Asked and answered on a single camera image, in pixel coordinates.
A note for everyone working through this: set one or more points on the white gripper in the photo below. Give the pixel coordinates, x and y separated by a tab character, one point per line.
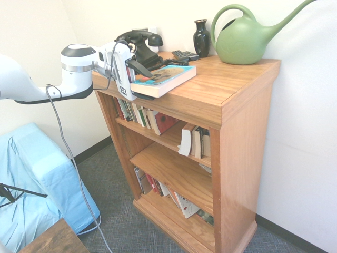
122	68

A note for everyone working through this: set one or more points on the teal cover paperback book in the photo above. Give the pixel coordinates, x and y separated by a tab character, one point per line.
171	79

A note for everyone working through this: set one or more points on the black rotary telephone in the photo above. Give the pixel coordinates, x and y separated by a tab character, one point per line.
146	54

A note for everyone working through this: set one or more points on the white spined book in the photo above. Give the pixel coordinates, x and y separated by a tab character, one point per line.
137	113

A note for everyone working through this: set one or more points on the green and white book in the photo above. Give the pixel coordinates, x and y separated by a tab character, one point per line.
142	117

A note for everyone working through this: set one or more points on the dark maroon book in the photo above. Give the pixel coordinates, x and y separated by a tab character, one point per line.
118	108

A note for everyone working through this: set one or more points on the cream thin book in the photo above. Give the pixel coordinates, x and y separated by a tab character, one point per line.
150	118

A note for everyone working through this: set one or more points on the red cover book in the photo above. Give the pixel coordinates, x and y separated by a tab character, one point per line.
166	122

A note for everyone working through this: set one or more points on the black telephone handset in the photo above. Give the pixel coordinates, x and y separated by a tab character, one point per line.
139	35

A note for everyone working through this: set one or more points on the black remote control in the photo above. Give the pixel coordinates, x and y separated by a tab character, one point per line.
184	54

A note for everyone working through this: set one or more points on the thick paperback pages outward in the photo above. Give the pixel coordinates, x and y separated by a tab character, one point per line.
185	141

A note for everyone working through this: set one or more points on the black glossy vase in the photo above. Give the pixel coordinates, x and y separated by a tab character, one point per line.
201	39

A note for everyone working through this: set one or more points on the cream paperback book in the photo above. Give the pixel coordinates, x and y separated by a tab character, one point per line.
195	142

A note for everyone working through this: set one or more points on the black spined book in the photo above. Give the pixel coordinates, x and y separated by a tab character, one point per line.
202	142

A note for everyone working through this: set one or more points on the beige paperback book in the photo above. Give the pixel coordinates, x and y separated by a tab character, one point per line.
207	145

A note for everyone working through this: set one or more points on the grey white large book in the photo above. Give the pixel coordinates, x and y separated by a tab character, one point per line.
142	182

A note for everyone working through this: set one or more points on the dark red spined book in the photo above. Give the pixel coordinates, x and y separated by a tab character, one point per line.
158	188

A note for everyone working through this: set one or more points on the flat magazine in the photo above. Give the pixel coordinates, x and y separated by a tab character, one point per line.
206	168

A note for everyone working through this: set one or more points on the green plastic watering can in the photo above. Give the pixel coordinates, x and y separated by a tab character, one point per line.
242	44

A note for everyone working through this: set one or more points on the white slim book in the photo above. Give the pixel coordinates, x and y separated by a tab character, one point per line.
164	190

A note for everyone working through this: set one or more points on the orange thin book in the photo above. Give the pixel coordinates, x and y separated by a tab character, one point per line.
172	196

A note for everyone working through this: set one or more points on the wooden bookshelf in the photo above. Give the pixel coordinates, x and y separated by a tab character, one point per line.
237	158

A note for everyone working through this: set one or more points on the white book red figures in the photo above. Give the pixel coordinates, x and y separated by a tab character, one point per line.
187	206

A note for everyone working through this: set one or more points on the blue cloth covered chair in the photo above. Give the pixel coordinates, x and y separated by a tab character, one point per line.
39	171

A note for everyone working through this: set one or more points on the dark green flat book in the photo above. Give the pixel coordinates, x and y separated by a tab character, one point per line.
206	217

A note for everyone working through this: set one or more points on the black tripod stand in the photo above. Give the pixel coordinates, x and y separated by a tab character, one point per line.
26	191

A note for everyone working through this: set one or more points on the dark wooden table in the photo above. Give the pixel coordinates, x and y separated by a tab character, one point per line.
58	239

